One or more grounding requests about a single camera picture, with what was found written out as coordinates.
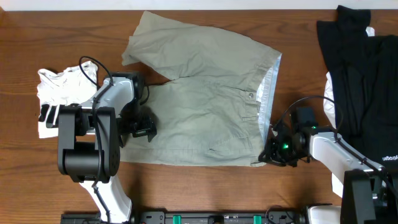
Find khaki green shorts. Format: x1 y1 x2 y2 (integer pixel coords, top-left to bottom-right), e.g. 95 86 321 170
121 12 282 167

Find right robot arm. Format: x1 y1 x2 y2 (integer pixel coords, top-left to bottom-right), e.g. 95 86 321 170
259 107 397 223

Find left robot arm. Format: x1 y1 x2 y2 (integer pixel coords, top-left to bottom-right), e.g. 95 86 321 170
57 72 157 223

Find white garment under pile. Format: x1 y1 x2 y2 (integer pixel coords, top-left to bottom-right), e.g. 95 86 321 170
323 26 377 198

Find folded white printed t-shirt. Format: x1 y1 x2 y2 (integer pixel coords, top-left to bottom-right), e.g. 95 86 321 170
37 61 98 139

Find black garment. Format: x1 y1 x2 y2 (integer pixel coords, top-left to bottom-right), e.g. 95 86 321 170
317 6 397 170

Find left black cable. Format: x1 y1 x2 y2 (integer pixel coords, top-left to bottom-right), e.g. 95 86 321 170
78 55 150 223

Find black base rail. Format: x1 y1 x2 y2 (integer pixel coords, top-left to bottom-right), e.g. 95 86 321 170
60 210 308 224

